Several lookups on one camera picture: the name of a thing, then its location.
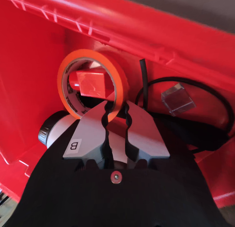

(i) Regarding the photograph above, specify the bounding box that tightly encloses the black cable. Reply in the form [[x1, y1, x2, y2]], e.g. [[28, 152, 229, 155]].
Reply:
[[135, 76, 235, 154]]

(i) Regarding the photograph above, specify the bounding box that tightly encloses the red glossy block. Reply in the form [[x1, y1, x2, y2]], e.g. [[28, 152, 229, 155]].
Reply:
[[67, 68, 115, 102]]

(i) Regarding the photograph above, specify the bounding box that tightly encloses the clear acrylic cube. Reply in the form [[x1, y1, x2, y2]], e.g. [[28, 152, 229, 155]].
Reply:
[[161, 83, 196, 117]]

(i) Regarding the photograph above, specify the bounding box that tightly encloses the white cylinder with black cap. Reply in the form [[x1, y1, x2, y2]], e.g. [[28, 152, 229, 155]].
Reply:
[[38, 110, 81, 149]]

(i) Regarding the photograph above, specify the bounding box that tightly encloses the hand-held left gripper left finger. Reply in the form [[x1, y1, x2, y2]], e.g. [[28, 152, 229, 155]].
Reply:
[[63, 100, 114, 169]]

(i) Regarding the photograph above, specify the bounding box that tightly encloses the orange tape roll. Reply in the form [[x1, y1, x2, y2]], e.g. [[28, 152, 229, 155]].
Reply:
[[57, 49, 128, 120]]

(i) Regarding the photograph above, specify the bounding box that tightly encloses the black rubber tube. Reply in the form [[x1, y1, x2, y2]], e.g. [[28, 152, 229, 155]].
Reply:
[[139, 59, 149, 111]]

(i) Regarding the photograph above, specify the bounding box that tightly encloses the red plastic bin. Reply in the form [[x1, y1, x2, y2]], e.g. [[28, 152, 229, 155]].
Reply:
[[0, 0, 235, 209]]

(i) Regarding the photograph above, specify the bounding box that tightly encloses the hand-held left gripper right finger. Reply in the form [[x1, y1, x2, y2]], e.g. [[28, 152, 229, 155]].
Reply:
[[124, 101, 170, 169]]

